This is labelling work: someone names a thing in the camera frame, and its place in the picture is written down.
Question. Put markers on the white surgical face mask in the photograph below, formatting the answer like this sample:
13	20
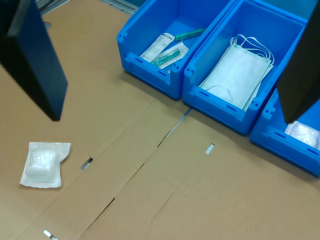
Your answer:
237	72
250	106

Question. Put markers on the cotton pad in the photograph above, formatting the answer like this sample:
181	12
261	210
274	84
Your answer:
42	165
302	135

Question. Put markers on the brown cardboard sheet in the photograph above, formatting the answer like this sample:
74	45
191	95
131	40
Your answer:
225	187
100	112

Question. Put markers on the blue plastic bin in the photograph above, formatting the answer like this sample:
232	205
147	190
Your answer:
275	150
147	20
275	32

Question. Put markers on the loose green syringe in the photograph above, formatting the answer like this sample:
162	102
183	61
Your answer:
190	34

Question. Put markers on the white printed flat packet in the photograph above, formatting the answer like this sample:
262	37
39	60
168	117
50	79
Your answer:
157	46

